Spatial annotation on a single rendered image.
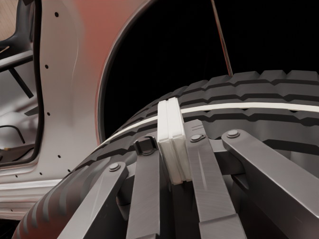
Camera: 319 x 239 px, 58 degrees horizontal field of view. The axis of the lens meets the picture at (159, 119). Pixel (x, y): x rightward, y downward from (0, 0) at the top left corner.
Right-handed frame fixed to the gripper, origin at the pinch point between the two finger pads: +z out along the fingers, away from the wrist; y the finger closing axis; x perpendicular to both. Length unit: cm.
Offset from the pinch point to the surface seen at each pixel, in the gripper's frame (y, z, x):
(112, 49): -10.8, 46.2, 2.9
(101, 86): -17, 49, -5
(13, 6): -270, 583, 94
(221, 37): 15, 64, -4
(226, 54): 16, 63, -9
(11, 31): -300, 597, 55
